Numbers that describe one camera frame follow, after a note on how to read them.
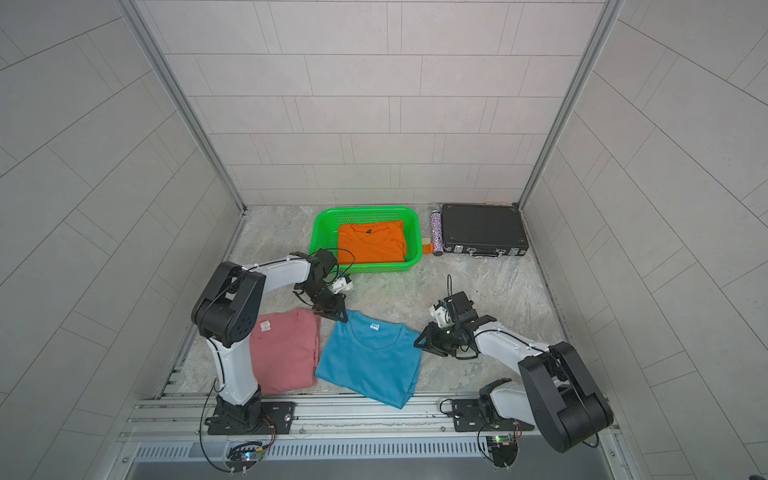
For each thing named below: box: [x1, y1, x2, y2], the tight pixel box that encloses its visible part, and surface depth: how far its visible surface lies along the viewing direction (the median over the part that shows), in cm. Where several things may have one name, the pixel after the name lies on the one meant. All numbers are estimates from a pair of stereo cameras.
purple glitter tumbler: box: [431, 210, 444, 256], surface depth 107 cm
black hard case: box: [441, 203, 529, 259], surface depth 105 cm
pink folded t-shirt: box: [250, 308, 321, 395], surface depth 82 cm
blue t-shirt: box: [315, 310, 422, 409], surface depth 81 cm
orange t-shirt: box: [338, 220, 406, 264], surface depth 107 cm
